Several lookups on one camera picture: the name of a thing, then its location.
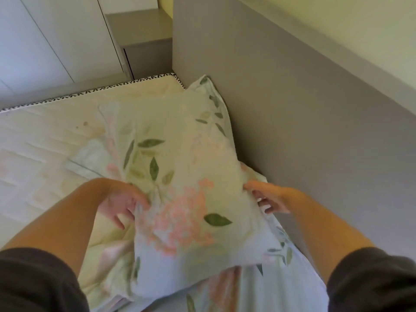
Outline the person's right hand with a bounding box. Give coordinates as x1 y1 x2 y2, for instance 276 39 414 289
243 180 292 215

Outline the person's left hand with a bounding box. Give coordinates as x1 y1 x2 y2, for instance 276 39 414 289
97 178 152 231

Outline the floral leaf print pillow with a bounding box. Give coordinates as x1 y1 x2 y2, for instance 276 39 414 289
97 74 286 299

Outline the floral leaf print bed sheet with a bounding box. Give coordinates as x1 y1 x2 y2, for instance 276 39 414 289
65 136 329 312

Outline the grey headboard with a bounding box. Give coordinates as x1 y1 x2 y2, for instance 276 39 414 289
171 0 416 273

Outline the white quilted mattress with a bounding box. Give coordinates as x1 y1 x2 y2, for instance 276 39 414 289
0 73 186 249

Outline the person's left forearm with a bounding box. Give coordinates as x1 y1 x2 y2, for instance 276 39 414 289
1 178 111 276

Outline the person's right forearm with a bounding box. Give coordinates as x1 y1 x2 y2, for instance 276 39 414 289
281 187 376 285

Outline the dark grey left sleeve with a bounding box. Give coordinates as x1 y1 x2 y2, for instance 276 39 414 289
0 247 90 312

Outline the dark grey sleeve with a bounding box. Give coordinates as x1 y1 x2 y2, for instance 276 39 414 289
0 247 90 312
326 247 416 312

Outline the dark grey right sleeve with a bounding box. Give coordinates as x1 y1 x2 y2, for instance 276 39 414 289
326 247 416 312

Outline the grey nightstand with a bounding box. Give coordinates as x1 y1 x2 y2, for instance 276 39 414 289
105 9 173 80

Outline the white wardrobe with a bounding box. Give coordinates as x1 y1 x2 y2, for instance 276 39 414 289
0 0 158 109

